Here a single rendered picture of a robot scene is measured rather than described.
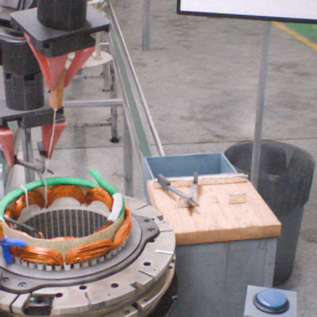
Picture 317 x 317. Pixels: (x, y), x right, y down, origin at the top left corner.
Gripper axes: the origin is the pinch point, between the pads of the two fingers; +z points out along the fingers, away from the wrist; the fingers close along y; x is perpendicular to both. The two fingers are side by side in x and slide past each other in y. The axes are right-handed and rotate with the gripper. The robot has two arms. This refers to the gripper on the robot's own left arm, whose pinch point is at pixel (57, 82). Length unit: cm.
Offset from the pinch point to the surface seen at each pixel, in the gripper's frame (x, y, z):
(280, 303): 34.0, -15.2, 19.8
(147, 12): -167, -177, 114
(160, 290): 22.6, -3.3, 21.2
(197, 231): 16.0, -17.6, 24.3
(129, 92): -105, -114, 109
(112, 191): 7.1, -6.2, 17.1
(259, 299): 31.8, -13.6, 20.6
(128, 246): 15.5, -3.0, 19.1
